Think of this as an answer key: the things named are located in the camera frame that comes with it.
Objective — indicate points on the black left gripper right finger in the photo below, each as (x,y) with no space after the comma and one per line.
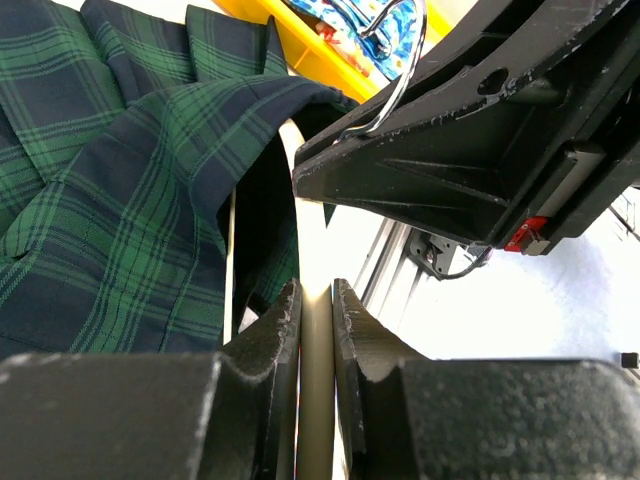
(405,416)

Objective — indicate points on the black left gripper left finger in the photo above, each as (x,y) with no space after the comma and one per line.
(74,416)

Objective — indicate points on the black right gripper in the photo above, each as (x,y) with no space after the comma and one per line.
(515,129)

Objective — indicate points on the cream plastic hanger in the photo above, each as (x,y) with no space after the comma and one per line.
(312,300)

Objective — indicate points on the green navy plaid skirt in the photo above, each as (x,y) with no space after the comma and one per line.
(129,145)

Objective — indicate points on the blue floral cloth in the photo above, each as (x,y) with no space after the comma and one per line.
(372,36)

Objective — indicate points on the yellow plastic bin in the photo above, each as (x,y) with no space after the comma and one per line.
(307,54)

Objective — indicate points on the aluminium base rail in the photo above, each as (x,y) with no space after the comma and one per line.
(395,263)

